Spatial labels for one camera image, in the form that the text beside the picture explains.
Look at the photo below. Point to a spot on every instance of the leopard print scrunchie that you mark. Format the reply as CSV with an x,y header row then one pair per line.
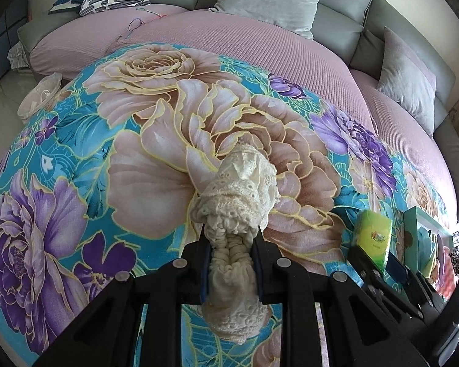
x,y
458,262

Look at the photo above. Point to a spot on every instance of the plain grey pillow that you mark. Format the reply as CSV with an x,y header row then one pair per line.
x,y
267,0

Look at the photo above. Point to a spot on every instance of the teal shallow box tray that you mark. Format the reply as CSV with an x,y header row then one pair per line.
x,y
410,229

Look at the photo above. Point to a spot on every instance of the grey sofa with pink seats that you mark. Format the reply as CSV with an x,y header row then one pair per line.
x,y
252,30

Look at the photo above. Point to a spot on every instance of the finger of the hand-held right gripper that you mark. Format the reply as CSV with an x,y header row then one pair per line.
x,y
396,267
361,265

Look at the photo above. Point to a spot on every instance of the floral blanket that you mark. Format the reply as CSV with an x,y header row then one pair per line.
x,y
99,160

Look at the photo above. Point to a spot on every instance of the cream lace sleeve cover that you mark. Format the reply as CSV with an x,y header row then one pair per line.
x,y
237,198

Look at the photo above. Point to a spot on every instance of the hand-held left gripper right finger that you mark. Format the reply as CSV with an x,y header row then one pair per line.
x,y
258,279

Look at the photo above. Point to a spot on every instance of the blue cabinet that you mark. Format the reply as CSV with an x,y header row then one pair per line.
x,y
7,34

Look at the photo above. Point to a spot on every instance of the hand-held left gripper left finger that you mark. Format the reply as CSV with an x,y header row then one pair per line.
x,y
204,275

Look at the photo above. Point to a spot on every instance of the blue face mask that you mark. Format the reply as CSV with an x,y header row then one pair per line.
x,y
428,242

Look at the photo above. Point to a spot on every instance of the green tissue packet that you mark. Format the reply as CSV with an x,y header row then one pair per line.
x,y
371,237

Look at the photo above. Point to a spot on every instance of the white waste basket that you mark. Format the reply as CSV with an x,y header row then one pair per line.
x,y
38,97

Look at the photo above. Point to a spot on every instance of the white cloth bundle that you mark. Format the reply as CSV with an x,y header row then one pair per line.
x,y
17,57

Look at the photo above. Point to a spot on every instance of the grey and pink pillow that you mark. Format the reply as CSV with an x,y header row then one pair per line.
x,y
409,80

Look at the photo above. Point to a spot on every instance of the pink white knit cloth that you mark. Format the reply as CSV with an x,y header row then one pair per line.
x,y
447,281

